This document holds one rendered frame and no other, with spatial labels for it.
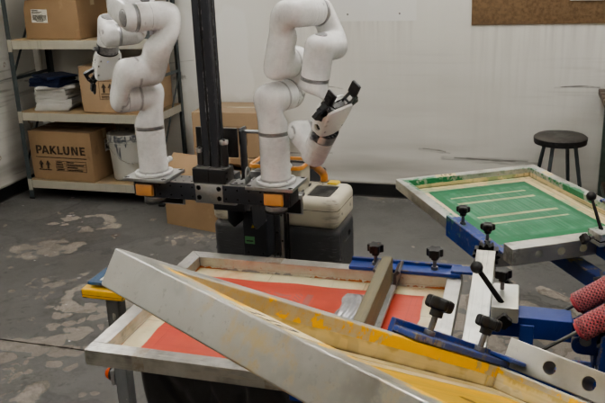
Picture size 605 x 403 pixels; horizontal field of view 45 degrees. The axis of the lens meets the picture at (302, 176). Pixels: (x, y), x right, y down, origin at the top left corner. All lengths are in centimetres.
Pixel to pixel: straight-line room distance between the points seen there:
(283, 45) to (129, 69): 48
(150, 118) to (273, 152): 43
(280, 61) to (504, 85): 341
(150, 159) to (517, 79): 347
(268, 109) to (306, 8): 33
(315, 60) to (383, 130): 353
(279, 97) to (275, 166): 22
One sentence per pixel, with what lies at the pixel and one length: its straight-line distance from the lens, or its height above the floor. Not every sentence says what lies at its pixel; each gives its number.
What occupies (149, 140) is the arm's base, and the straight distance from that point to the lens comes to 242.
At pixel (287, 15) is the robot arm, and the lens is 208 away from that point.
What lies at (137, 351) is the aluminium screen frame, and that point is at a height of 99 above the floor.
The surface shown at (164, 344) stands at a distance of 179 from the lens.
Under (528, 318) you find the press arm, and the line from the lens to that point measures 170.
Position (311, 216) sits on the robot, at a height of 84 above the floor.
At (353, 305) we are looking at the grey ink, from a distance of 189.
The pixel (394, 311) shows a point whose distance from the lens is 187.
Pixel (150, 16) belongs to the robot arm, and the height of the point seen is 166.
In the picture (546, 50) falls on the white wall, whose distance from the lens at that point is 538.
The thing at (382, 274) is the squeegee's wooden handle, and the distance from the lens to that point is 182.
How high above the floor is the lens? 181
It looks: 17 degrees down
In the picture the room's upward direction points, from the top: 2 degrees counter-clockwise
